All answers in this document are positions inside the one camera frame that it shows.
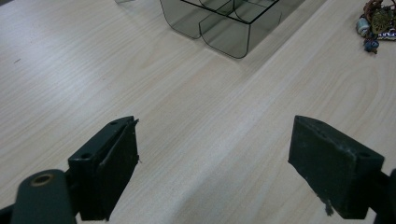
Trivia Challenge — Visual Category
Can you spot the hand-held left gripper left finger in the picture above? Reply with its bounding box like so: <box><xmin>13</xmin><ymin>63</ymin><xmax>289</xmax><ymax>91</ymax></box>
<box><xmin>67</xmin><ymin>115</ymin><xmax>140</xmax><ymax>222</ymax></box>

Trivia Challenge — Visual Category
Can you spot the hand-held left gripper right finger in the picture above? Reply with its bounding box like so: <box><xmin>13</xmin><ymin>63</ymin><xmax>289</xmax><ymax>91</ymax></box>
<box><xmin>288</xmin><ymin>115</ymin><xmax>386</xmax><ymax>220</ymax></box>

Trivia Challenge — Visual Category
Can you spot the beaded jewelry pile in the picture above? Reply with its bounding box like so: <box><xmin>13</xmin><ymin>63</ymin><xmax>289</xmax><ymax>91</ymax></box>
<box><xmin>355</xmin><ymin>0</ymin><xmax>396</xmax><ymax>55</ymax></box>

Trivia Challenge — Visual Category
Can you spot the smoky transparent compartment organizer box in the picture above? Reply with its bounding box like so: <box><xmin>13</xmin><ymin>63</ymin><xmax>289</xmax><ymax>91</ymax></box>
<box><xmin>159</xmin><ymin>0</ymin><xmax>306</xmax><ymax>60</ymax></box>

